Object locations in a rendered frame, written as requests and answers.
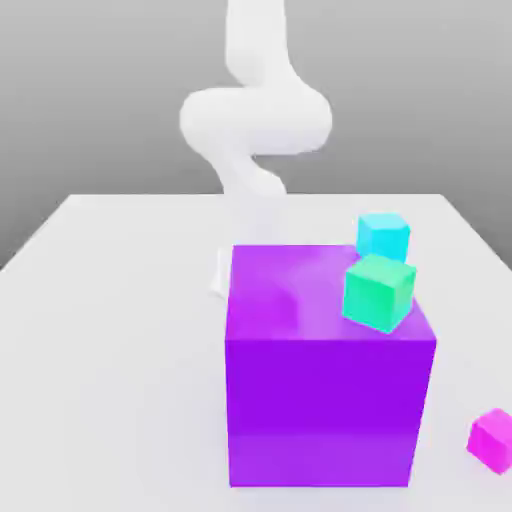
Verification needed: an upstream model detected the small cyan cube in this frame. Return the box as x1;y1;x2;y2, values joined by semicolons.
355;212;412;265

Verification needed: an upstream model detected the small green cube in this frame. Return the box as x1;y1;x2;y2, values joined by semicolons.
342;253;418;335

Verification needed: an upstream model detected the small magenta cube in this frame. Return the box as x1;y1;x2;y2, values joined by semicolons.
466;407;512;476

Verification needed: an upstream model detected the large purple box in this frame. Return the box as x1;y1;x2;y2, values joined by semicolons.
224;244;438;489

